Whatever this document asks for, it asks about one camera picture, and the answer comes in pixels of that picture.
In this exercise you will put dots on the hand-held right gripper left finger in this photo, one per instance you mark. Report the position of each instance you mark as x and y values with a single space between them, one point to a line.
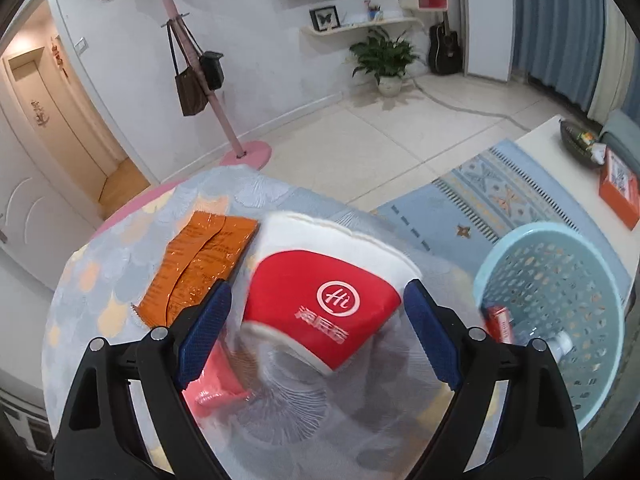
207 330

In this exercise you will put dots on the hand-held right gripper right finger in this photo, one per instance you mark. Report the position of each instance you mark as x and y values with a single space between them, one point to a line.
432 330

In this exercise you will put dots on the pink plastic wrapper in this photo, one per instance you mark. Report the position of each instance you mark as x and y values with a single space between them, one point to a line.
215 375

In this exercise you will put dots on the small red box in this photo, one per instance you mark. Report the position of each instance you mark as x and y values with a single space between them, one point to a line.
500 325

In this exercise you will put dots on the orange foil packet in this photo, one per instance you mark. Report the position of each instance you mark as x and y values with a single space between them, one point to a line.
200 260

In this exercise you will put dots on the red and white paper cup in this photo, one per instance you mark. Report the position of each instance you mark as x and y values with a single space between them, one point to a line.
320 290

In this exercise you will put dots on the small white plastic bottle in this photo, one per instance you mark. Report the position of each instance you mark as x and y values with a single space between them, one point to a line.
560 344

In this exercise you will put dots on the light blue plastic basket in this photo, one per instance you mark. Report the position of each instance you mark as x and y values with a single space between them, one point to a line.
550 270

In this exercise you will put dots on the blue patterned rug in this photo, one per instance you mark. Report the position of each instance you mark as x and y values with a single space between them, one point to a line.
500 195

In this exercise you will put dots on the white coffee table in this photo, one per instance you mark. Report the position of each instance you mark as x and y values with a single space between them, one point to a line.
565 175

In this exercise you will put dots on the white open room door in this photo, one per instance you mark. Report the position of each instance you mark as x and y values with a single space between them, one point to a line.
35 210

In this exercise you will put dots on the pink coat rack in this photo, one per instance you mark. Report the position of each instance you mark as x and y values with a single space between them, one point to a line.
220 110

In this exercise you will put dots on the orange box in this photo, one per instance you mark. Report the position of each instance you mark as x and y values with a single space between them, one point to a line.
620 195

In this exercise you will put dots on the dark bowl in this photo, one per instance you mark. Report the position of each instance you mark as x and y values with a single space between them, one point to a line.
570 140

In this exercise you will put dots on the brown handbag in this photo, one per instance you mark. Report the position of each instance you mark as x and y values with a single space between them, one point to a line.
192 90

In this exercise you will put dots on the hallway door with ornament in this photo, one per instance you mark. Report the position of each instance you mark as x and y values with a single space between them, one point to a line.
65 125

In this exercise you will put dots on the small black bag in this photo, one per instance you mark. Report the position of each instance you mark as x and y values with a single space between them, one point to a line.
211 71

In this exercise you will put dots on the blue-grey sofa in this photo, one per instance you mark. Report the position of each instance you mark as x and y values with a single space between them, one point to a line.
622 135

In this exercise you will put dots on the green potted plant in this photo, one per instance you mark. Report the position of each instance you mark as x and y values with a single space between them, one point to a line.
382 55

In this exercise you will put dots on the black acoustic guitar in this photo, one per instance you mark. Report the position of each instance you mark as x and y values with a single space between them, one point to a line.
445 50

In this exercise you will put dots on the red hanging ornament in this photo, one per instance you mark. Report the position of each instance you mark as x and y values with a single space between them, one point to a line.
57 57

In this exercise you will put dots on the curved white low shelf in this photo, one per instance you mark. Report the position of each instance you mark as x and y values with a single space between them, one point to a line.
350 27

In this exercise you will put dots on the white standing air conditioner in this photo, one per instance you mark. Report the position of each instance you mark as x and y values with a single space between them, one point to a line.
487 20

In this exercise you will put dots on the blue curtain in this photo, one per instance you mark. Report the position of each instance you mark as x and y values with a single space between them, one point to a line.
555 35

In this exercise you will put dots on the small pen holder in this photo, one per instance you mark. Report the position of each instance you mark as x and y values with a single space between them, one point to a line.
373 11

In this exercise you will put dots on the beige curtain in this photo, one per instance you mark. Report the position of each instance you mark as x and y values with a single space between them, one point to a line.
615 60

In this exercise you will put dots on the framed butterfly picture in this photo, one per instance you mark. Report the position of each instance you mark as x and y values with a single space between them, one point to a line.
325 17

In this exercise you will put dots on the white light switch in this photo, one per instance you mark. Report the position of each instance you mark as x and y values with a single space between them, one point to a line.
82 45

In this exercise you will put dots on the red and white wall box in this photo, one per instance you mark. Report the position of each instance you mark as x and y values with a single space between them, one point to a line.
425 1

